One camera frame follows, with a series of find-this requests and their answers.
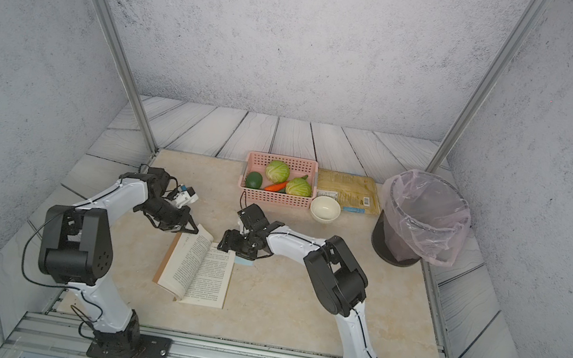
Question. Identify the left aluminium frame post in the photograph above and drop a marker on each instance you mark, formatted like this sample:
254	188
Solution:
114	43

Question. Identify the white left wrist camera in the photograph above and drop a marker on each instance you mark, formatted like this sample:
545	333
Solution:
183	196

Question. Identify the aluminium frame post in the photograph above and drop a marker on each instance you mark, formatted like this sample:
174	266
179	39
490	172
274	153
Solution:
503	58
114	43

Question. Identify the green cabbage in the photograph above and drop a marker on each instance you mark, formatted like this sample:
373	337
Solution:
299	187
277	171

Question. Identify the pink plastic perforated basket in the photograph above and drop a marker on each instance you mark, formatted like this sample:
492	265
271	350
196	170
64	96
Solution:
257	162

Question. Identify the black bin with pink bag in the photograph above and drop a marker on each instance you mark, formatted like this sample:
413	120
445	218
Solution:
423	217

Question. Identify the blue sticky note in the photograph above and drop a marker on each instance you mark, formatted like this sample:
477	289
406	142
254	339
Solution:
243	262

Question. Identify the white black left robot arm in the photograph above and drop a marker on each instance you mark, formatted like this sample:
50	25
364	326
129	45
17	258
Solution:
77	250

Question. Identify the dark green avocado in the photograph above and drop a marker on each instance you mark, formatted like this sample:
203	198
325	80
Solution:
253	180

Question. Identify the yellow noodle packet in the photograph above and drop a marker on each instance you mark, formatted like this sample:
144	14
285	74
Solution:
353	193

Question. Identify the dark cover paperback book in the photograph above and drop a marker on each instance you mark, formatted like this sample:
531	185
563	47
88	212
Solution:
195	271

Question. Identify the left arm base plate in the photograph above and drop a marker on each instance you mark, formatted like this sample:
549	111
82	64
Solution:
128	345

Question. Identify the cream ceramic bowl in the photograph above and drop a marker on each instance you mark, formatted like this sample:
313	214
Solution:
324	209

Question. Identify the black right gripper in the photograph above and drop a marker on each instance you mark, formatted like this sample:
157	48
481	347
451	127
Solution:
229	241

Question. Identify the right aluminium frame post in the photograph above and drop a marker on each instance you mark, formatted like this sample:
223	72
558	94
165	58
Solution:
503	58

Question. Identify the right green cabbage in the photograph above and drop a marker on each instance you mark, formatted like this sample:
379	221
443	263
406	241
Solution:
299	187

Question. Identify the upper green cabbage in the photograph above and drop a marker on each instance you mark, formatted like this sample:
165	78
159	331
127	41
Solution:
277	171

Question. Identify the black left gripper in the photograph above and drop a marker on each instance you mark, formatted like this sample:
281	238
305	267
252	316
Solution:
183	217

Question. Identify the orange carrot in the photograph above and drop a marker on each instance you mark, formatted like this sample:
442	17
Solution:
278	187

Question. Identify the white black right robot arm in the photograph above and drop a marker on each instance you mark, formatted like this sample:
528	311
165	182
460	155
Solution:
337	278

